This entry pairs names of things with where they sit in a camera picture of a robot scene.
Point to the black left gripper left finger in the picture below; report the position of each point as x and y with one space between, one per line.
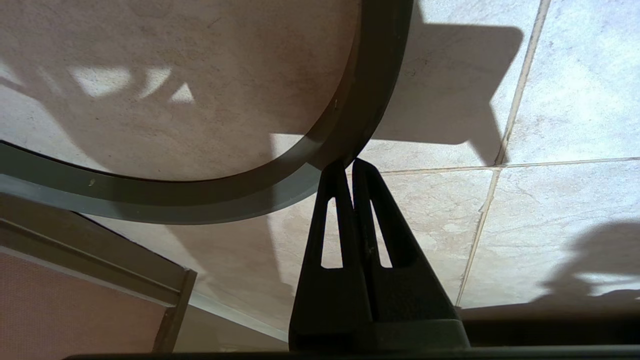
327 305

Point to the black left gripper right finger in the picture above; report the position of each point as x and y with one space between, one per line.
410 305

